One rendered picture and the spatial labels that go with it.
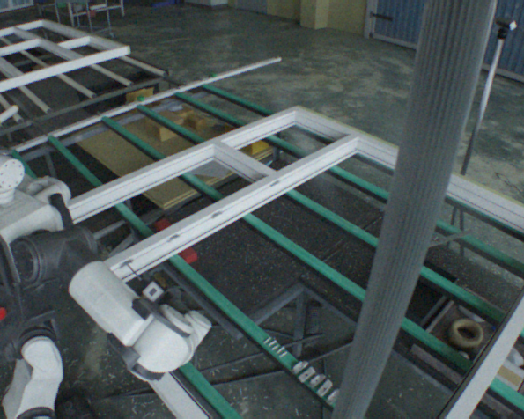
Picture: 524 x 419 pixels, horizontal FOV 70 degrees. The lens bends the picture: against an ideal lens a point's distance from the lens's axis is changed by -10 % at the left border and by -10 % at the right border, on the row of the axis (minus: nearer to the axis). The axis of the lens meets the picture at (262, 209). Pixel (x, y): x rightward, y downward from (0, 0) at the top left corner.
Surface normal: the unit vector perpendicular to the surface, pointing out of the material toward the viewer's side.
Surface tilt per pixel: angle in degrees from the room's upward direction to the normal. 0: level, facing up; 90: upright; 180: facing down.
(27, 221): 46
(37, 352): 90
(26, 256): 64
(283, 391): 0
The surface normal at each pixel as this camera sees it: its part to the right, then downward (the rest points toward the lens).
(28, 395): 0.64, 0.47
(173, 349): 0.59, 0.31
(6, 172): 0.90, 0.32
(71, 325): 0.00, -0.79
